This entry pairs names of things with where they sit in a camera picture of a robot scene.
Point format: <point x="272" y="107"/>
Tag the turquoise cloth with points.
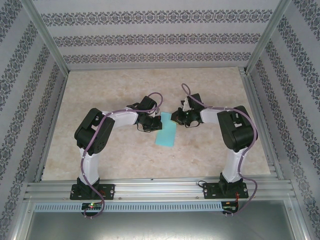
<point x="165" y="135"/>

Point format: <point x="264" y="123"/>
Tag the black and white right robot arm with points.
<point x="237" y="132"/>

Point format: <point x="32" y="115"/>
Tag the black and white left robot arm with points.
<point x="95" y="132"/>

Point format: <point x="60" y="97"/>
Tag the grey sheet metal panel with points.
<point x="160" y="227"/>

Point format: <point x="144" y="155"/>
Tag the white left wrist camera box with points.
<point x="157" y="112"/>

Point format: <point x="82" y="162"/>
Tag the aluminium mounting rail beam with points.
<point x="155" y="190"/>

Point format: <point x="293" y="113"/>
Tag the aluminium table side rail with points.
<point x="255" y="105"/>
<point x="59" y="100"/>

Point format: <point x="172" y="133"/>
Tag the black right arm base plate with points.
<point x="208" y="192"/>

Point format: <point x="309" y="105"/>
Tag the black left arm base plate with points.
<point x="110" y="191"/>

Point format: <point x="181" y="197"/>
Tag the aluminium frame post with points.
<point x="268" y="32"/>
<point x="45" y="32"/>

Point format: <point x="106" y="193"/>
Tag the aluminium frame bar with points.
<point x="301" y="222"/>
<point x="20" y="225"/>

